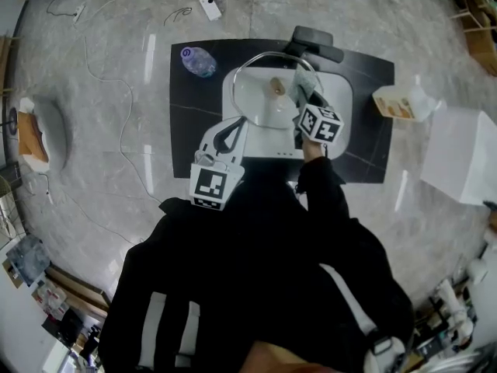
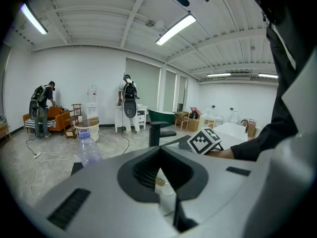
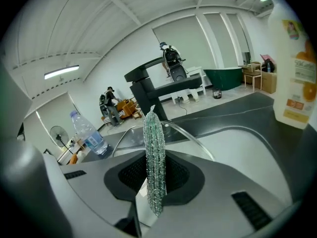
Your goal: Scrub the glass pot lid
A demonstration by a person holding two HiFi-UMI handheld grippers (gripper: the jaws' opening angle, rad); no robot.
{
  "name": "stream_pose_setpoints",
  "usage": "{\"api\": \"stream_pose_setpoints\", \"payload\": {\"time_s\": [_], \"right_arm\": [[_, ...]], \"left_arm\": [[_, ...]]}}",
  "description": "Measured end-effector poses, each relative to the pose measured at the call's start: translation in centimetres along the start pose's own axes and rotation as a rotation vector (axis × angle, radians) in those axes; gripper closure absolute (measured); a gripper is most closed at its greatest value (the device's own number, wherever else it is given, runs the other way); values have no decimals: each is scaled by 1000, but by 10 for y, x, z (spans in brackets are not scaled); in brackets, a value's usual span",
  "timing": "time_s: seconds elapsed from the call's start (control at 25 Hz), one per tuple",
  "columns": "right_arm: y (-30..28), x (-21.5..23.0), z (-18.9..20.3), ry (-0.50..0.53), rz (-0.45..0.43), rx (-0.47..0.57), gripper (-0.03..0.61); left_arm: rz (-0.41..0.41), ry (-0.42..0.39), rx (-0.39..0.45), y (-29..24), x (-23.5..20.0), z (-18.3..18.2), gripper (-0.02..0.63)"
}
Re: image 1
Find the cardboard box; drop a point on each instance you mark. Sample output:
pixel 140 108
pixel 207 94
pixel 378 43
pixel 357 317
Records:
pixel 483 53

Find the black-topped wooden sink cabinet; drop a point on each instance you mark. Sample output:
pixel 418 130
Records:
pixel 194 130

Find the wooden stool frame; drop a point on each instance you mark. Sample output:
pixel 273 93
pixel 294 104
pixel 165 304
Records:
pixel 471 12

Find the clear bottle purple cap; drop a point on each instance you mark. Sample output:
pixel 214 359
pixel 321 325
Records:
pixel 198 62

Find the black round stand base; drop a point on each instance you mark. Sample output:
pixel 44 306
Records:
pixel 12 120

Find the white power strip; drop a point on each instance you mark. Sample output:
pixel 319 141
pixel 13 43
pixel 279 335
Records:
pixel 78 13

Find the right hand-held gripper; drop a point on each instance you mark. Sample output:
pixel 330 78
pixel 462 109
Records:
pixel 322 126

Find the large white box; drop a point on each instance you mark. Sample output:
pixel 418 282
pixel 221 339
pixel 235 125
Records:
pixel 462 154

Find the white power adapter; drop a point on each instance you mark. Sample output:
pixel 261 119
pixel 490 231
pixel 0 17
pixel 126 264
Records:
pixel 209 7

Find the black faucet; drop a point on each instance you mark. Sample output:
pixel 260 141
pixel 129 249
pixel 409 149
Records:
pixel 314 39

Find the person's right forearm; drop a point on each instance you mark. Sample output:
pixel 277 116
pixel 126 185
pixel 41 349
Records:
pixel 314 150

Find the person's face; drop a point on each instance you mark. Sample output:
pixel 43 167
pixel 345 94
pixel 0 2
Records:
pixel 291 360

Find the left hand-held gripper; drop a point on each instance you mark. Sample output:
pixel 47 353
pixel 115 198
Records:
pixel 207 185

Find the person's black jacket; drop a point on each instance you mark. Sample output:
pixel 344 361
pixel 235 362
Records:
pixel 252 266

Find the orange cardboard piece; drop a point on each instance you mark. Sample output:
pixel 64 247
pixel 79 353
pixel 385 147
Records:
pixel 33 138

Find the green scrubbing cloth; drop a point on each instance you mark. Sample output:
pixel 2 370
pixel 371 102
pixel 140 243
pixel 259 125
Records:
pixel 304 80

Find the black bag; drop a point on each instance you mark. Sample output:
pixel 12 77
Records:
pixel 68 325

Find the person's left forearm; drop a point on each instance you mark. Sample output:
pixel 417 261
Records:
pixel 174 208

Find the white sink basin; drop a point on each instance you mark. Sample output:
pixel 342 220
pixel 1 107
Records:
pixel 341 91

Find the red white packets bag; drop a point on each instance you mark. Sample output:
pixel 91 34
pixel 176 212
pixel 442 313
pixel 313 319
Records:
pixel 50 299

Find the clear plastic wrapped bundle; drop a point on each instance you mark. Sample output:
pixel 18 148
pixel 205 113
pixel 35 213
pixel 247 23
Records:
pixel 27 259

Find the pile of white parts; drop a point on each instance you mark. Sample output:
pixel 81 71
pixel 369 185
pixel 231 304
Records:
pixel 454 305

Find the wooden rack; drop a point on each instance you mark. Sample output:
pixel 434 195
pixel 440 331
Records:
pixel 5 64

